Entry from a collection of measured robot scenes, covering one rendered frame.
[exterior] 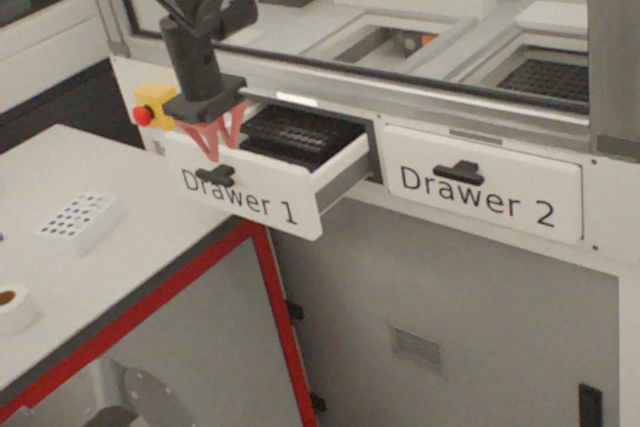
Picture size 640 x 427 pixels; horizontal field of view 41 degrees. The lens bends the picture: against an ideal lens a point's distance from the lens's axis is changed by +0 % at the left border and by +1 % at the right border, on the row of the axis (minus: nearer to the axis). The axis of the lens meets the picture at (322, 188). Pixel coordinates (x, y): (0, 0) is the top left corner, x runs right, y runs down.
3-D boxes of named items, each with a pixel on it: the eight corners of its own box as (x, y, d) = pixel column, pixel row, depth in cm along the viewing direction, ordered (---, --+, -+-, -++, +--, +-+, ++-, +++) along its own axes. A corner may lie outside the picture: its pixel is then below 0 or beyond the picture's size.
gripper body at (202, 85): (250, 89, 113) (236, 38, 109) (196, 127, 107) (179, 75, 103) (217, 82, 117) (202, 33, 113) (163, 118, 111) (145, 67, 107)
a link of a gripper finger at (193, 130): (256, 148, 116) (239, 88, 111) (220, 175, 112) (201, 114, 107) (222, 139, 120) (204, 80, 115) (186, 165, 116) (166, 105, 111)
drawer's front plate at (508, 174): (576, 246, 107) (574, 172, 101) (389, 194, 125) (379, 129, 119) (582, 239, 108) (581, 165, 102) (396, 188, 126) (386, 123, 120)
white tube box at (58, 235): (79, 258, 136) (72, 239, 134) (40, 252, 139) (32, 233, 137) (125, 214, 145) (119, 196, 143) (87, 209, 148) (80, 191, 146)
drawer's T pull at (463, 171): (481, 188, 107) (480, 179, 107) (431, 176, 112) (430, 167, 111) (495, 174, 109) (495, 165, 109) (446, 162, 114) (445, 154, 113)
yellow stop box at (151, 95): (165, 134, 150) (154, 98, 146) (139, 127, 154) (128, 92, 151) (186, 121, 153) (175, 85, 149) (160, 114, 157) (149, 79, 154)
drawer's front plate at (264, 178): (315, 242, 118) (300, 175, 112) (179, 194, 136) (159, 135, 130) (323, 235, 119) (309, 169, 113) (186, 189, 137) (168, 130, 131)
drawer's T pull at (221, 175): (230, 190, 118) (228, 181, 117) (195, 178, 123) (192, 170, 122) (248, 177, 120) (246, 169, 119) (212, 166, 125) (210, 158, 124)
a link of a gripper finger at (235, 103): (260, 145, 117) (243, 85, 111) (224, 172, 112) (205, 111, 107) (226, 136, 121) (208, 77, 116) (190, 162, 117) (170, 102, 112)
